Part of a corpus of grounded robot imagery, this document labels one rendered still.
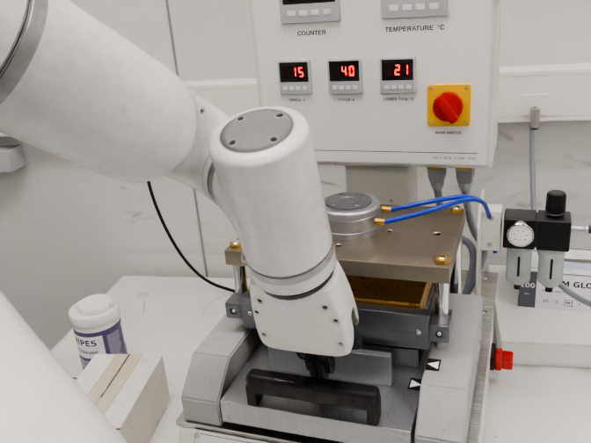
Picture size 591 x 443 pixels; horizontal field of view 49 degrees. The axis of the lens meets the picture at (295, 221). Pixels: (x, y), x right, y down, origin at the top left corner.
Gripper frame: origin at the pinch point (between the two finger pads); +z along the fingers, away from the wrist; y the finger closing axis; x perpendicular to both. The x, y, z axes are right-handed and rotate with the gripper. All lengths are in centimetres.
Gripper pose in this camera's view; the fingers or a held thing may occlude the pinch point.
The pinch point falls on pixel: (319, 361)
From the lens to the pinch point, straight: 74.0
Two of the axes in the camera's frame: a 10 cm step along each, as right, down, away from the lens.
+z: 1.9, 7.4, 6.5
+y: 9.4, 0.6, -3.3
